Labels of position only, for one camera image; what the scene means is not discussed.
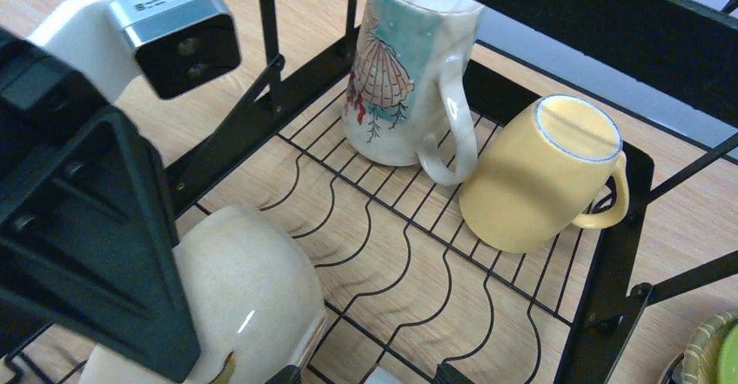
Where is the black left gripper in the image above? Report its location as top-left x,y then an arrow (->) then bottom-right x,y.
1,28 -> 201,382

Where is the small white patterned bowl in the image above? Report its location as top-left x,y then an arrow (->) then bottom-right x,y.
77,205 -> 330,384

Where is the black wire dish rack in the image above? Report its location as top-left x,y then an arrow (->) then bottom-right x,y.
0,0 -> 738,384

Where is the woven bamboo plate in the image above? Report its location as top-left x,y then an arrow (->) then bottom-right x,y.
681,309 -> 737,384

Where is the green plate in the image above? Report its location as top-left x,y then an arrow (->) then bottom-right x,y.
716,326 -> 738,384

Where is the blue striped white plate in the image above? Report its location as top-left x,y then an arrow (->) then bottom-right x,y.
657,354 -> 684,384

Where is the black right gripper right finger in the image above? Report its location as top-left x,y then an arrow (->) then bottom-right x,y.
433,362 -> 474,384

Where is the cream ceramic mug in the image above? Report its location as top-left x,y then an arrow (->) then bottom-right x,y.
341,0 -> 484,185

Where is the yellow handled mug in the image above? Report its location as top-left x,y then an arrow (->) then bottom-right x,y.
459,94 -> 630,253

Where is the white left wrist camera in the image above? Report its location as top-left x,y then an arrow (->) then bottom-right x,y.
28,0 -> 241,103

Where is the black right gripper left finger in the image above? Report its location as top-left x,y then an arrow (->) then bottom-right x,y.
265,365 -> 302,384

